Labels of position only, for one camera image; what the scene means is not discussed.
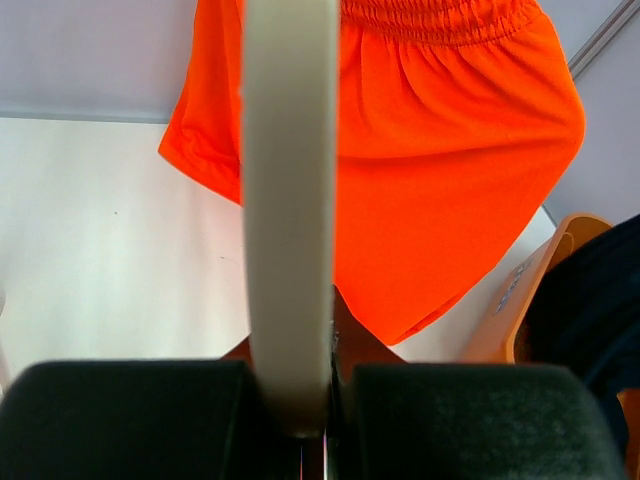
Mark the orange shorts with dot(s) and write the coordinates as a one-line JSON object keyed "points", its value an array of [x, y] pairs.
{"points": [[455, 121]]}

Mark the beige plastic hanger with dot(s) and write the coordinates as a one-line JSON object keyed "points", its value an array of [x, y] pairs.
{"points": [[290, 94]]}

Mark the navy blue shorts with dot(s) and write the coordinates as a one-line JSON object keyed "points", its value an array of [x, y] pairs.
{"points": [[585, 316]]}

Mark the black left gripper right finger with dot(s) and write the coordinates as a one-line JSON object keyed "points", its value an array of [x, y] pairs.
{"points": [[392, 419]]}

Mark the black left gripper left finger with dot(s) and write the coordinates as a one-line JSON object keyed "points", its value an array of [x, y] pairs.
{"points": [[141, 420]]}

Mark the orange plastic basket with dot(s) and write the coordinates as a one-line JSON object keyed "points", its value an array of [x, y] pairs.
{"points": [[495, 342]]}

